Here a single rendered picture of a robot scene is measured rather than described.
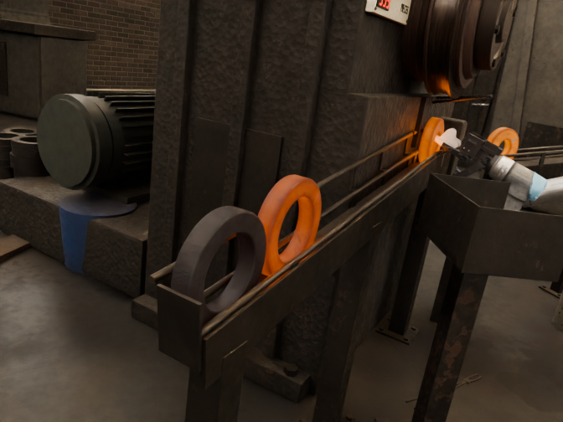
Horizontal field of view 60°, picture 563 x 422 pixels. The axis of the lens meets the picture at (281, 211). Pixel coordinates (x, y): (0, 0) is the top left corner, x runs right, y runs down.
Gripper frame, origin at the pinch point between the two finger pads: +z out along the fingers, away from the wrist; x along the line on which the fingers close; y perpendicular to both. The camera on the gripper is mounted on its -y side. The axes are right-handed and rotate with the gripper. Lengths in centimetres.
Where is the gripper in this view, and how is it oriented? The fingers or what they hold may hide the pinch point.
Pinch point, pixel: (434, 138)
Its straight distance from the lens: 166.7
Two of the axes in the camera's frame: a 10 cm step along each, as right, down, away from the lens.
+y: 3.9, -8.1, -4.3
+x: -5.1, 2.0, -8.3
